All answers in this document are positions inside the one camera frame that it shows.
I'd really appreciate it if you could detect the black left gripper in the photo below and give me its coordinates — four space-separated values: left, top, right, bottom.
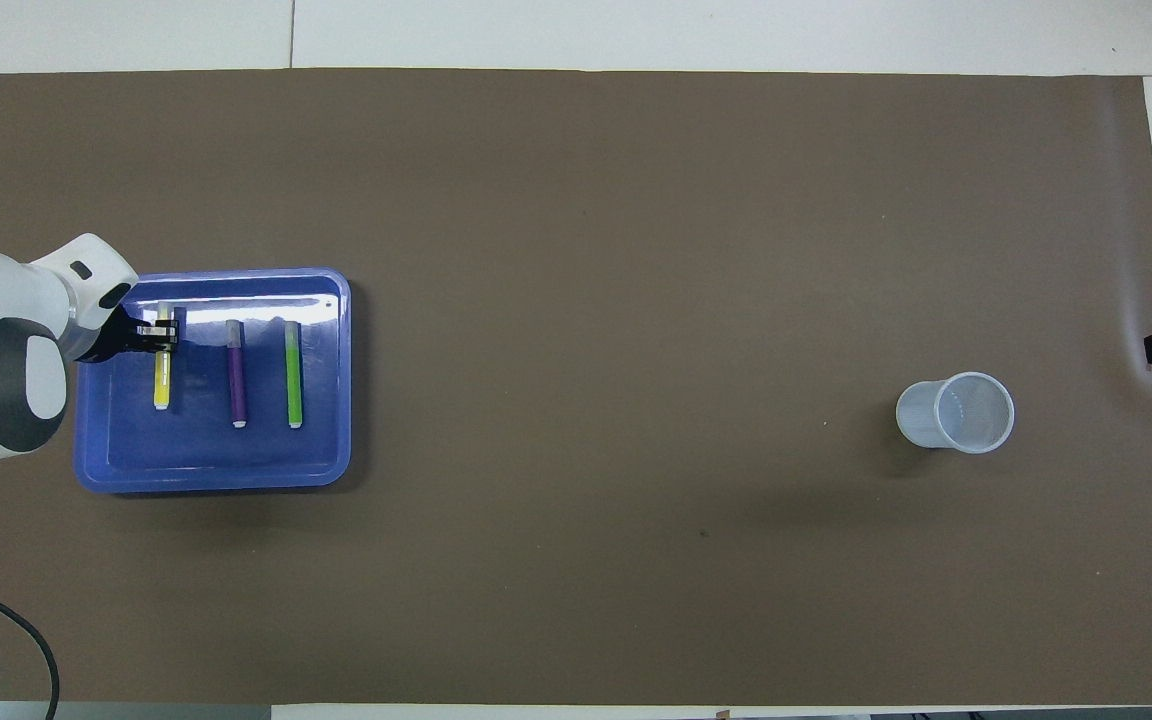
71 302 182 363

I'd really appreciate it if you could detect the green pen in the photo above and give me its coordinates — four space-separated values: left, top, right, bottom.
285 321 304 429

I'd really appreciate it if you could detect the purple pen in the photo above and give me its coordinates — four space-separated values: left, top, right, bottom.
226 319 248 429

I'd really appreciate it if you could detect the yellow pen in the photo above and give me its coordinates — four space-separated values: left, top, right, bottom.
154 300 174 411

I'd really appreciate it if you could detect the brown table mat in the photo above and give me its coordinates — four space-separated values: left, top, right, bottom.
0 68 1152 707

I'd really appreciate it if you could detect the clear plastic cup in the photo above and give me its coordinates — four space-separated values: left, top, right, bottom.
896 371 1016 455

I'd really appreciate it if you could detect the blue plastic tray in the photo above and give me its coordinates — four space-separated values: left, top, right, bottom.
73 267 353 495

